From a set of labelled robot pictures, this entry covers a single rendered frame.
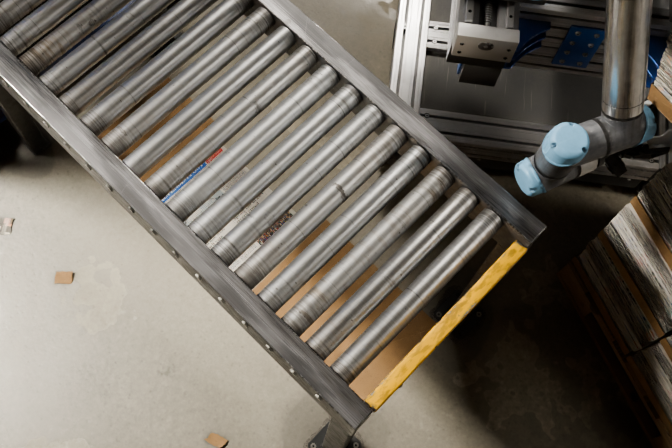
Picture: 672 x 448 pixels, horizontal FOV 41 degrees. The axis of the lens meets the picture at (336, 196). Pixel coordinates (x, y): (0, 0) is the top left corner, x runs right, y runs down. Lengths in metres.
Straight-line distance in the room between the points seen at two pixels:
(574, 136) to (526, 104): 0.92
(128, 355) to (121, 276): 0.22
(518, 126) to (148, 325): 1.16
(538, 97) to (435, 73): 0.30
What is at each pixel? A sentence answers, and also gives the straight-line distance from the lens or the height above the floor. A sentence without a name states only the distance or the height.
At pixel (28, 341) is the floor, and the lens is 2.61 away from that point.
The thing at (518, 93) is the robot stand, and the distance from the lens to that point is 2.60.
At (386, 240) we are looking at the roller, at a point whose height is 0.80.
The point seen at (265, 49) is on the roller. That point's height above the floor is 0.80.
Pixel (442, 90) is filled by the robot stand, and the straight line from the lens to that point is 2.56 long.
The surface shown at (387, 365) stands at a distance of 2.50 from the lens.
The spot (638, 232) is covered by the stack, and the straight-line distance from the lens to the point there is 2.13.
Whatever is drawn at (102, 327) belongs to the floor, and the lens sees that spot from 2.57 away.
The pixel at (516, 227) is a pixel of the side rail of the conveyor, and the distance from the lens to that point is 1.80.
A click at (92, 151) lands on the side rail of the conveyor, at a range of 1.85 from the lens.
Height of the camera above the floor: 2.46
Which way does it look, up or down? 70 degrees down
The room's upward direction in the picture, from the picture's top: 7 degrees clockwise
